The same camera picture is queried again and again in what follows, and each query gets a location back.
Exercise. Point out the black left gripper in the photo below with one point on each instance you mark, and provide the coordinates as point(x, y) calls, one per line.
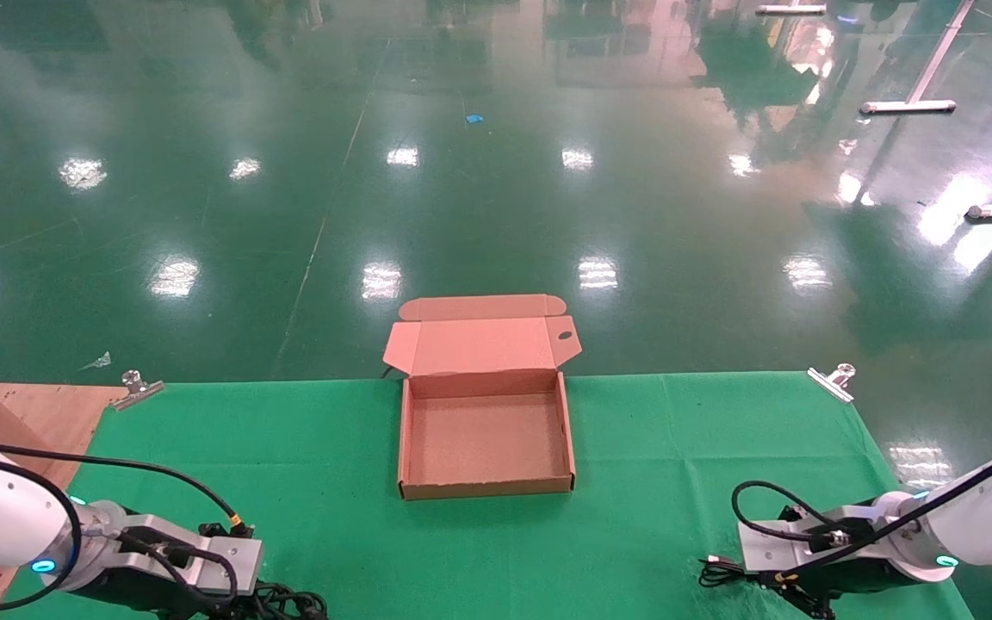
point(117, 598)

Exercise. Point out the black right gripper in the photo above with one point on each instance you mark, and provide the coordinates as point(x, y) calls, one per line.
point(849, 581)

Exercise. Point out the flat open cardboard box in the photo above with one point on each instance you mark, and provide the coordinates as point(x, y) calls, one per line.
point(483, 439)

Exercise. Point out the green table cloth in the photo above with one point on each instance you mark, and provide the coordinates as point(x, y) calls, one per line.
point(634, 517)

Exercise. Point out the silver metal table clamp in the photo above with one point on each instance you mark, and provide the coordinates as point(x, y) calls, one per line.
point(139, 392)
point(832, 385)

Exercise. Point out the clear plastic scrap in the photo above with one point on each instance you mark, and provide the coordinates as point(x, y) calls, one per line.
point(100, 362)

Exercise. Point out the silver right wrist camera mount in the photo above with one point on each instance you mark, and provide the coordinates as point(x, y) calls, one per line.
point(771, 542)

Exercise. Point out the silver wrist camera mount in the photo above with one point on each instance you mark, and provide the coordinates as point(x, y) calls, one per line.
point(203, 560)
point(771, 542)

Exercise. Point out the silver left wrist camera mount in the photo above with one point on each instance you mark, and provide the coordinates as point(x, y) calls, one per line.
point(203, 560)

